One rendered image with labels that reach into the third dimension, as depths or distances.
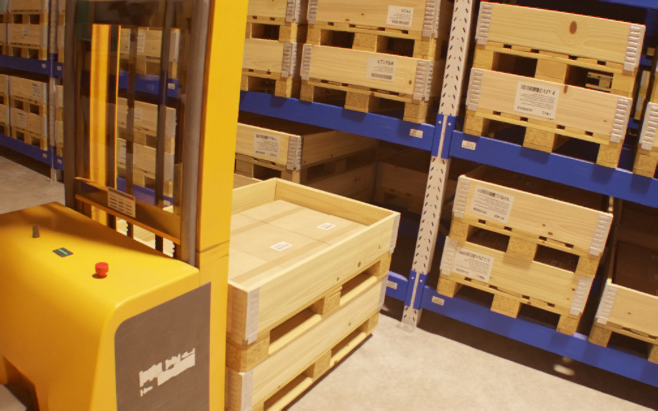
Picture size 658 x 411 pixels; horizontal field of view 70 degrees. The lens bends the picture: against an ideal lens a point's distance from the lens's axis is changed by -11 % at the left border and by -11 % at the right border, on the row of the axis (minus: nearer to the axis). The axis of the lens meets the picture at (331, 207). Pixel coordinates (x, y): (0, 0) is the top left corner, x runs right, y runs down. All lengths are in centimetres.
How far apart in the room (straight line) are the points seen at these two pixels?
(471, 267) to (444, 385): 65
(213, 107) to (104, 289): 57
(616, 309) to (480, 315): 74
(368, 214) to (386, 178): 162
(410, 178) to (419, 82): 159
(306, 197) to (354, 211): 31
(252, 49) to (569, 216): 212
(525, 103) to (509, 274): 89
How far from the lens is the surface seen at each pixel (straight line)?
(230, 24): 151
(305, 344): 226
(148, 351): 152
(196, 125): 147
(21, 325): 171
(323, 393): 254
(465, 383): 280
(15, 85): 615
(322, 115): 314
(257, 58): 340
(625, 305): 283
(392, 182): 437
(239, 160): 354
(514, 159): 273
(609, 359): 298
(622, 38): 265
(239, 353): 190
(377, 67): 294
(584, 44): 266
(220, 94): 151
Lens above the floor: 155
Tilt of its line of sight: 18 degrees down
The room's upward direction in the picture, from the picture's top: 7 degrees clockwise
